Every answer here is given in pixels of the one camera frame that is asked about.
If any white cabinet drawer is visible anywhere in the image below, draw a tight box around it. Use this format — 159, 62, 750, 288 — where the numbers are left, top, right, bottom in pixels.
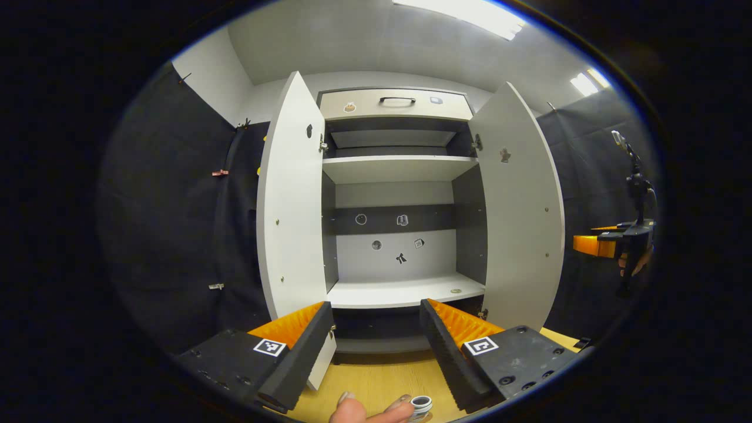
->
319, 88, 474, 122

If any white cabinet door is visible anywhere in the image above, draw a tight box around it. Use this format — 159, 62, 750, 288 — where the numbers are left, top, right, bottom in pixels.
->
256, 71, 337, 391
468, 81, 566, 333

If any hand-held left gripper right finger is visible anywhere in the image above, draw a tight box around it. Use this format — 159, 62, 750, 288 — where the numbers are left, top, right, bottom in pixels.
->
419, 297, 589, 415

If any black backdrop cloth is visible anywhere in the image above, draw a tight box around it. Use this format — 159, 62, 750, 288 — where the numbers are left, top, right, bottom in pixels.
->
536, 88, 662, 347
97, 62, 271, 353

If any small ceiling light panel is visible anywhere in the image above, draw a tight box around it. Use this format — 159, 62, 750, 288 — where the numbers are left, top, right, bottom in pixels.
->
570, 68, 612, 98

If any grey and white cabinet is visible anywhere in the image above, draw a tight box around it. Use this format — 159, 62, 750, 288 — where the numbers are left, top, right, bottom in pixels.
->
317, 86, 491, 356

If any long ceiling light panel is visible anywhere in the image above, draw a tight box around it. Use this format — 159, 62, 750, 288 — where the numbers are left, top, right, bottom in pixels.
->
392, 0, 526, 41

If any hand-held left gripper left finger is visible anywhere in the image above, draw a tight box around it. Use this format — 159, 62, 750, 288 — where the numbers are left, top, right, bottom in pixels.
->
175, 300, 337, 415

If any white cabinet shelf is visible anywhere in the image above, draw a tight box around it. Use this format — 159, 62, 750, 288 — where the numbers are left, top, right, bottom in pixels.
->
322, 155, 479, 185

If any white plastic bottle green label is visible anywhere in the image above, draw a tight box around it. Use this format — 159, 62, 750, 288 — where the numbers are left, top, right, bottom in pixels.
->
409, 395, 434, 422

